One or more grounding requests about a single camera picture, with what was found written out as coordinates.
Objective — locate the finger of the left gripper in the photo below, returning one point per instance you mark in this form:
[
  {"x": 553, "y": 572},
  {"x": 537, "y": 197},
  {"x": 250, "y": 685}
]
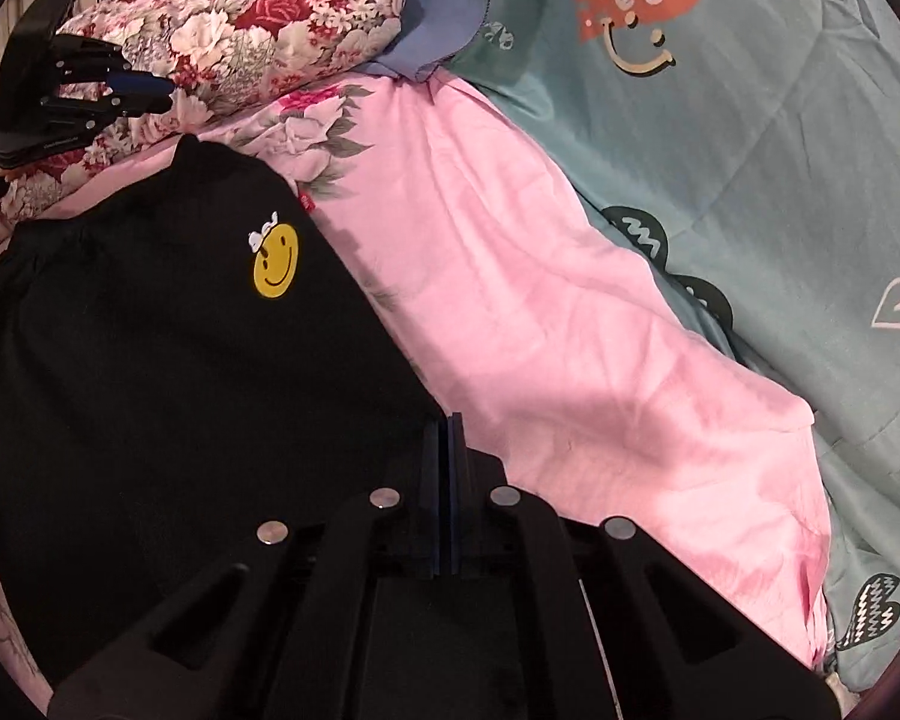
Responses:
[
  {"x": 140, "y": 83},
  {"x": 65, "y": 116}
]

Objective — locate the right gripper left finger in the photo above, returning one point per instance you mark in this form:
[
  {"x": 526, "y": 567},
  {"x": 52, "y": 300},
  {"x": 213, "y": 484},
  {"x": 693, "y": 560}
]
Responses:
[{"x": 378, "y": 548}]

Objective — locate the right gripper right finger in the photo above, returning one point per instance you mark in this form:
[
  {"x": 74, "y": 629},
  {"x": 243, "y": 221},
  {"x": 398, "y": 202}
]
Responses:
[{"x": 535, "y": 653}]

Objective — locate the black pants with smiley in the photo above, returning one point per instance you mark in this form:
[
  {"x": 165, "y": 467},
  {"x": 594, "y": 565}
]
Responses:
[{"x": 191, "y": 385}]

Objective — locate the red floral pillow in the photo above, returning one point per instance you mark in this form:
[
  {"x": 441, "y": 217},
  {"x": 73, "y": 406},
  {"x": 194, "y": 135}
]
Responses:
[{"x": 221, "y": 55}]

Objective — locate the pink floral bed sheet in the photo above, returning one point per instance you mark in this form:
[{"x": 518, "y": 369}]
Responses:
[{"x": 556, "y": 346}]

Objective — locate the blue plaid cloth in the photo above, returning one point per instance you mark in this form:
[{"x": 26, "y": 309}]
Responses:
[{"x": 433, "y": 31}]

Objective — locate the teal heart-print quilt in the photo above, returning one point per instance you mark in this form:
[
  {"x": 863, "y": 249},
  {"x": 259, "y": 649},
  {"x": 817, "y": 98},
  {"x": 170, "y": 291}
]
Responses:
[{"x": 750, "y": 149}]

